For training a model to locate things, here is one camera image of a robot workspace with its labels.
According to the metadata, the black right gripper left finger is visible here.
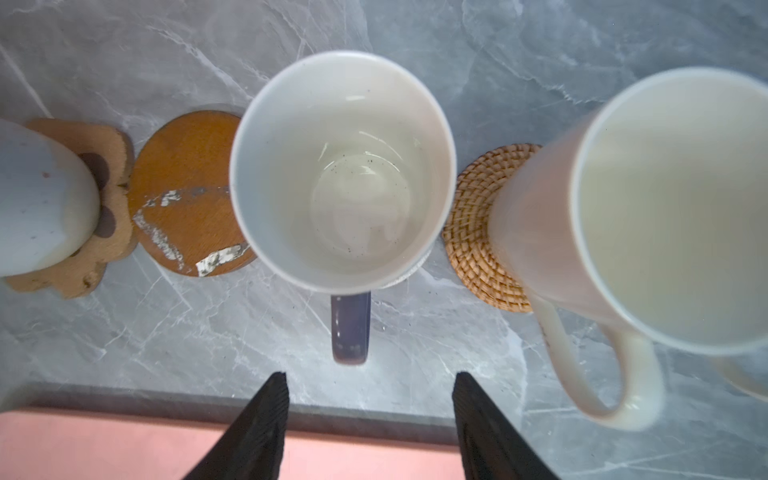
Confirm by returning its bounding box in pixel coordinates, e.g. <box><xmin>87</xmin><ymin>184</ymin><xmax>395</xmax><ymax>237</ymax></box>
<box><xmin>186</xmin><ymin>372</ymin><xmax>290</xmax><ymax>480</ymax></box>

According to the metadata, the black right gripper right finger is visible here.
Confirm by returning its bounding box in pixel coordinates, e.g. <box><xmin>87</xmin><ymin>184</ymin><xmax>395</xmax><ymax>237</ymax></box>
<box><xmin>452</xmin><ymin>372</ymin><xmax>557</xmax><ymax>480</ymax></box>

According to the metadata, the tan rattan coaster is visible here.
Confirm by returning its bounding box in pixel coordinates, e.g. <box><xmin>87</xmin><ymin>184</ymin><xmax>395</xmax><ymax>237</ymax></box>
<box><xmin>442</xmin><ymin>143</ymin><xmax>541</xmax><ymax>313</ymax></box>

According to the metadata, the chipped brown wooden coaster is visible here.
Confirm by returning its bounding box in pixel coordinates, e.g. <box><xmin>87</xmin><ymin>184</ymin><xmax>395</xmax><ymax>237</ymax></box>
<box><xmin>128</xmin><ymin>110</ymin><xmax>256</xmax><ymax>278</ymax></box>

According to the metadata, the lilac mug white inside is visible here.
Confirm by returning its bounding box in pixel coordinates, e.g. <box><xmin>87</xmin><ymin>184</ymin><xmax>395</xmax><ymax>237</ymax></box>
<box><xmin>229</xmin><ymin>51</ymin><xmax>457</xmax><ymax>365</ymax></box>

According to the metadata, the paw shaped cork coaster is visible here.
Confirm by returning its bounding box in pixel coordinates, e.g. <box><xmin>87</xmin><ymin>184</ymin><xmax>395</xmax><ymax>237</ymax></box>
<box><xmin>5</xmin><ymin>118</ymin><xmax>137</xmax><ymax>299</ymax></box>

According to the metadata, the cream multicolour woven coaster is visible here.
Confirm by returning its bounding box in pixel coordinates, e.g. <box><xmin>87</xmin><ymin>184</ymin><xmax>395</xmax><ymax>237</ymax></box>
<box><xmin>382</xmin><ymin>245</ymin><xmax>434</xmax><ymax>289</ymax></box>

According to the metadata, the white mug red inside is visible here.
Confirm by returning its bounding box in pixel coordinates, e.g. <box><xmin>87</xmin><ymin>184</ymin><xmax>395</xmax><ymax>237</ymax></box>
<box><xmin>710</xmin><ymin>357</ymin><xmax>768</xmax><ymax>402</ymax></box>

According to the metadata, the pink plastic tray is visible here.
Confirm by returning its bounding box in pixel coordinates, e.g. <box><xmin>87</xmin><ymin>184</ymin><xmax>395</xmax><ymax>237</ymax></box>
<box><xmin>1</xmin><ymin>410</ymin><xmax>464</xmax><ymax>479</ymax></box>

